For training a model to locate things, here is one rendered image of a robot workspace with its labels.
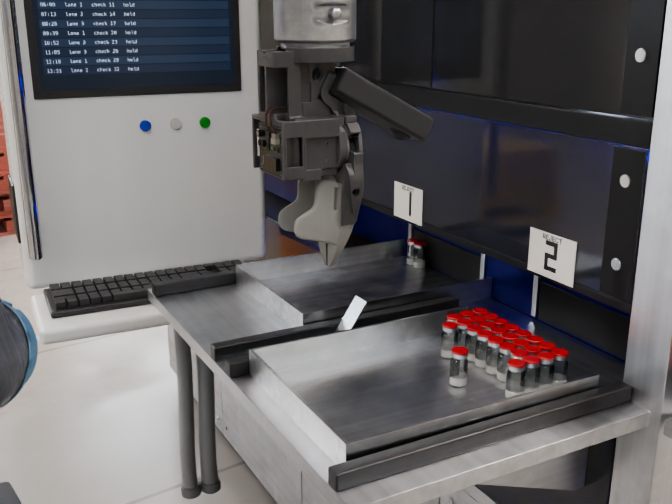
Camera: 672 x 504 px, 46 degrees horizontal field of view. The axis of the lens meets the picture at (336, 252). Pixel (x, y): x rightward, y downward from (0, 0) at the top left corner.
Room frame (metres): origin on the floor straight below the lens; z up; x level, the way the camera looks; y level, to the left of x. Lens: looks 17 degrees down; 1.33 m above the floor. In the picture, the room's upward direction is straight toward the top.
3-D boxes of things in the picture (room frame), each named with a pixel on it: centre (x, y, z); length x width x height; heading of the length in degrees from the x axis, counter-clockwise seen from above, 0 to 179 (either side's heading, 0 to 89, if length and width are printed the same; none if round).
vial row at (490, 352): (0.94, -0.20, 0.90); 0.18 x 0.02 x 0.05; 28
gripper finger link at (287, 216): (0.76, 0.03, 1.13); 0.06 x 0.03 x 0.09; 118
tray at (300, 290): (1.25, -0.04, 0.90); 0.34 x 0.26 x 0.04; 118
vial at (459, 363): (0.90, -0.15, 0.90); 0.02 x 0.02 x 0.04
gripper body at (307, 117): (0.75, 0.03, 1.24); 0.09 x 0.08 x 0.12; 118
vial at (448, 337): (0.98, -0.15, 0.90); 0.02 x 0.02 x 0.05
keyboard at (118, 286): (1.45, 0.35, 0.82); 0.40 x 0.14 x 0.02; 115
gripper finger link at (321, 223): (0.73, 0.01, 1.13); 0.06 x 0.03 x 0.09; 118
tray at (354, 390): (0.89, -0.10, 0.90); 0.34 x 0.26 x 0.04; 118
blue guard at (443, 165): (1.73, 0.11, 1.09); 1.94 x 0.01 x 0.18; 28
